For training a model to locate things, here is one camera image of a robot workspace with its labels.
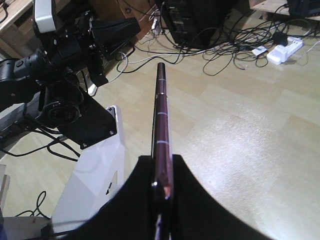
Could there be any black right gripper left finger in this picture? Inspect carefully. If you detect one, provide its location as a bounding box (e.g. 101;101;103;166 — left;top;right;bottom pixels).
63;155;152;240

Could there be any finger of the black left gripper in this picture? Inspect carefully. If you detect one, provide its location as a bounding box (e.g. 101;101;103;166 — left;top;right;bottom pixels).
91;17;141;42
98;37;130;60

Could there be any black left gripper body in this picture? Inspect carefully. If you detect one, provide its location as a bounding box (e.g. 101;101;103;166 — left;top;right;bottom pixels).
42;11;109;87

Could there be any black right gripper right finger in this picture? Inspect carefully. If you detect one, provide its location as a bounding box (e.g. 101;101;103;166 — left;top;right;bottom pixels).
171;154;270;240

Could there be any black foldable phone purple case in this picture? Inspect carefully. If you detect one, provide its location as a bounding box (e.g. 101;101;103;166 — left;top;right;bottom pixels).
151;62;174;240

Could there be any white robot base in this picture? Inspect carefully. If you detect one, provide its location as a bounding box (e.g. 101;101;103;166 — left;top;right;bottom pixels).
1;105;125;239

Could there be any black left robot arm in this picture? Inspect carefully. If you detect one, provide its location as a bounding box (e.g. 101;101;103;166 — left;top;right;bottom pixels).
0;11;141;149

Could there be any black computer tower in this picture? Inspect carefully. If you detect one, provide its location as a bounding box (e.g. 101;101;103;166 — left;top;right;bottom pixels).
159;0;229;49

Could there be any white power strip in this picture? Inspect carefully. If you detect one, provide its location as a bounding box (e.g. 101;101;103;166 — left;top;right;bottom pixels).
267;36;304;65

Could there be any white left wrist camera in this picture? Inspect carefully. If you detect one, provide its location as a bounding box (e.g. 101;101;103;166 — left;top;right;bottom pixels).
33;0;56;34

